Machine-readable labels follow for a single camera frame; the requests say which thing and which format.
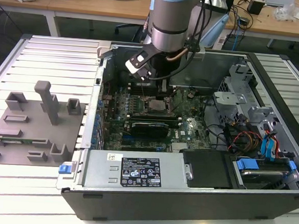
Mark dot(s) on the grey plastic parts rack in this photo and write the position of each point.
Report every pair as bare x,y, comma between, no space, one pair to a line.
35,132

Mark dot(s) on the thin metal locking lever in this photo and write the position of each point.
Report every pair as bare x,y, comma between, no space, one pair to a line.
143,90

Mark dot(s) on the black graphics card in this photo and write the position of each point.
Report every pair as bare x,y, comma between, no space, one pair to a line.
149,130

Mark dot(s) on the tall black box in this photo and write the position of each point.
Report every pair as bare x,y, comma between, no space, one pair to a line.
231,3

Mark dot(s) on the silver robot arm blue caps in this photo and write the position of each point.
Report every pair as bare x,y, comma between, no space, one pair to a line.
168,21

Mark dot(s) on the green motherboard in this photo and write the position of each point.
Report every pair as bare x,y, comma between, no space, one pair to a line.
191,131

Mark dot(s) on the black RAM slot white clips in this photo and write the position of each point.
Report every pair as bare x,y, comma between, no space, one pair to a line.
147,85
147,91
175,125
154,118

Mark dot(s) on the white labelled box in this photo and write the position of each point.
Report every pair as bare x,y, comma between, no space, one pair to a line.
221,41

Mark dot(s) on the black office chair base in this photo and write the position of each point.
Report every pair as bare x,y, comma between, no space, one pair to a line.
124,27

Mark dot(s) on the black power adapter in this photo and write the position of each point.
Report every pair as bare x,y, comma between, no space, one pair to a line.
244,21

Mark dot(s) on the blue disk carrier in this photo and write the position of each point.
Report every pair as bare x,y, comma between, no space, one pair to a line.
244,164

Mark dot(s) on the clear plastic bag pile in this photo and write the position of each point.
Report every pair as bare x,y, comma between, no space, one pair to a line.
284,12

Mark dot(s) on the grey power supply unit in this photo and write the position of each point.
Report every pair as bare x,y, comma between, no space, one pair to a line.
99,170

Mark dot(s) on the metal CPU socket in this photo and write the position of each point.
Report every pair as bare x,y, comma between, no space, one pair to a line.
146,108

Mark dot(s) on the blue case latch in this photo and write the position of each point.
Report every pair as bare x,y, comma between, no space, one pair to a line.
64,168

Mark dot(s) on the small black box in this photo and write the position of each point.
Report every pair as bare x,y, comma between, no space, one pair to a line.
255,7

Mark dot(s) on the silver square CPU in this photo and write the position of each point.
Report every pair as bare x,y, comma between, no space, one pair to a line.
156,106

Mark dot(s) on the silver finned chipset heatsink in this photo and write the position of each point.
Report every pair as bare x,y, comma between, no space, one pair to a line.
180,147

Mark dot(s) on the silver hard disk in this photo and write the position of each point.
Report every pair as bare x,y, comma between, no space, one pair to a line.
260,176

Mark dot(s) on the round silver coin battery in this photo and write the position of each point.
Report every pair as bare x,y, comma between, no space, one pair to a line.
190,94

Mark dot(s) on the brass coloured curved tube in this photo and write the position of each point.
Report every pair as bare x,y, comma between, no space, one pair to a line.
177,55

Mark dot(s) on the grey flat device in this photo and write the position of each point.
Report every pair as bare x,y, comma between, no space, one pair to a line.
278,1

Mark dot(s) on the black grey open PC case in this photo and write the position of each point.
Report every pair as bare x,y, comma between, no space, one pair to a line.
158,210

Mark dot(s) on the green RAM stick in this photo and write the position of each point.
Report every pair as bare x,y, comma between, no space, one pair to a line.
16,141

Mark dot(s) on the light wooden desk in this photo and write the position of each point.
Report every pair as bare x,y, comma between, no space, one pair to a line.
82,3

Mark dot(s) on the grey metal drive cage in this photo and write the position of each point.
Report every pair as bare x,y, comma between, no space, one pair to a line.
228,99

